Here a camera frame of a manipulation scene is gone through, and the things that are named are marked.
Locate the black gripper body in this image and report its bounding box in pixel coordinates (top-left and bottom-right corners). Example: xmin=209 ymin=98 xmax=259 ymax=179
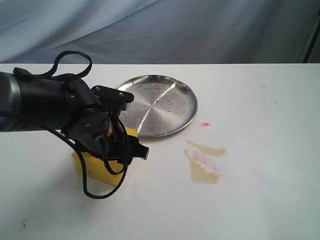
xmin=73 ymin=114 xmax=135 ymax=165

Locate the yellow sponge block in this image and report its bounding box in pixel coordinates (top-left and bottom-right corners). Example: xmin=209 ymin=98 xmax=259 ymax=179
xmin=72 ymin=127 xmax=138 ymax=187

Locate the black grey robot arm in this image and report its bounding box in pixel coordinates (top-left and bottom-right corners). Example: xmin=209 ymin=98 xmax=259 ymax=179
xmin=0 ymin=72 xmax=149 ymax=163

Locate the yellowish liquid spill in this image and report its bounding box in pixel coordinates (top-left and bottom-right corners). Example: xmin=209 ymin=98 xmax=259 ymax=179
xmin=184 ymin=140 xmax=228 ymax=185

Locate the round steel plate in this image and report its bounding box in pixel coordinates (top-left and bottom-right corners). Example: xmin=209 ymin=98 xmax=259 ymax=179
xmin=116 ymin=75 xmax=198 ymax=138

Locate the grey backdrop cloth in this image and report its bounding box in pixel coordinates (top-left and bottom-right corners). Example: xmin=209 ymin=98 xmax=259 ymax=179
xmin=0 ymin=0 xmax=320 ymax=64

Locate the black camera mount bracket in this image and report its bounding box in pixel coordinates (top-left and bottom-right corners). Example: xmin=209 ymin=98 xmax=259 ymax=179
xmin=91 ymin=85 xmax=134 ymax=118

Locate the black cable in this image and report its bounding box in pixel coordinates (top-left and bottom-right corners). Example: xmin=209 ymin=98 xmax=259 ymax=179
xmin=46 ymin=50 xmax=131 ymax=200

